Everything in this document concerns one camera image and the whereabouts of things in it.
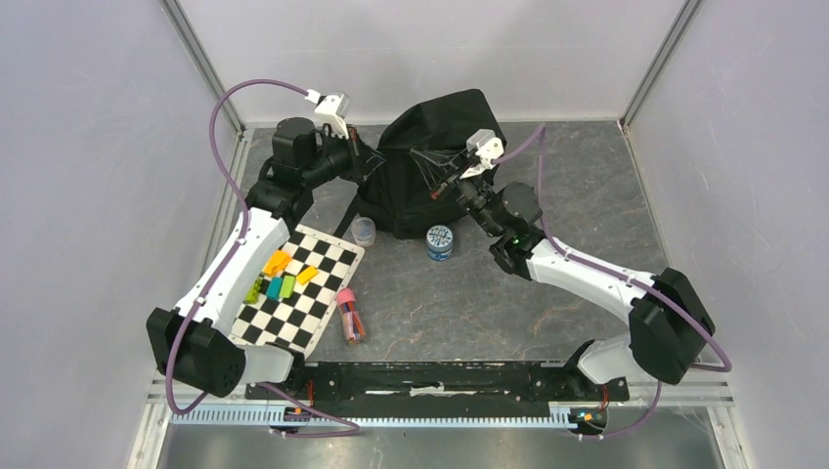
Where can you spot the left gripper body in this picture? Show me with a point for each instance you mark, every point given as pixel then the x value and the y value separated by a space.
pixel 349 162

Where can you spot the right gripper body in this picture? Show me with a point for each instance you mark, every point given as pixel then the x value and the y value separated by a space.
pixel 470 191

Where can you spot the black student backpack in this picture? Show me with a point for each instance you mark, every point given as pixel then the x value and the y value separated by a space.
pixel 421 147

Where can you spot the blue lidded round tub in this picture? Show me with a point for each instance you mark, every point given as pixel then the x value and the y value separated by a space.
pixel 439 242

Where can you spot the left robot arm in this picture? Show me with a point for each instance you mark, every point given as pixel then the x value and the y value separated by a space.
pixel 191 342

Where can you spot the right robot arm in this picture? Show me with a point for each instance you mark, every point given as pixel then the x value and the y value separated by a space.
pixel 668 326

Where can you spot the clear jar of paperclips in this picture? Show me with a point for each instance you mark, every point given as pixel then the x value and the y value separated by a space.
pixel 363 231

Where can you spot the checkered chess board mat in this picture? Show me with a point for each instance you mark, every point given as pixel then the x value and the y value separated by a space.
pixel 298 322

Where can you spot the orange toy block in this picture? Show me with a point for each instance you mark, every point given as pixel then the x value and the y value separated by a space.
pixel 276 264

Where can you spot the yellow toy block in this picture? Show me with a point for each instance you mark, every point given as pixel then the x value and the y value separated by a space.
pixel 306 275

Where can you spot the green toy block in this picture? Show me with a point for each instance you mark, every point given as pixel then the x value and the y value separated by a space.
pixel 287 287

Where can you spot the teal toy block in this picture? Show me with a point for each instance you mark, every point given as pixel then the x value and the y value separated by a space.
pixel 273 291

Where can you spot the pink capped pencil tube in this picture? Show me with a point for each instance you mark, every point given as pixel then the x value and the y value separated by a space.
pixel 353 327

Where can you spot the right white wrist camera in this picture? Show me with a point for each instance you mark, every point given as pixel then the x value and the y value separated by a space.
pixel 483 147

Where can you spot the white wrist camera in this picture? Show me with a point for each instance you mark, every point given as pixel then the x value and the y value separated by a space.
pixel 331 109
pixel 483 147

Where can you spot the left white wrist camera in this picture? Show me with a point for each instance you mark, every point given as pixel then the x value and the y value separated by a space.
pixel 331 109

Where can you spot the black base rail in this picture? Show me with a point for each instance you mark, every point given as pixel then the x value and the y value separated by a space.
pixel 446 389

